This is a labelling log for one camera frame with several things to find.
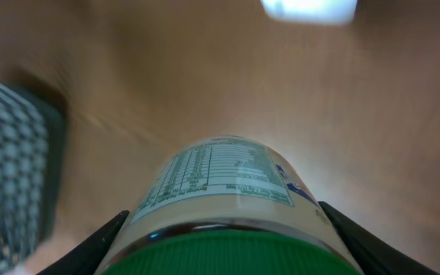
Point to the green lid white jar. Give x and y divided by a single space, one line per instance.
228 205

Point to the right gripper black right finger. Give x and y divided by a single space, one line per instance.
373 255

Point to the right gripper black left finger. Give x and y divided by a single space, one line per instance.
87 256

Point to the grey plastic shopping basket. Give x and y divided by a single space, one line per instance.
32 143

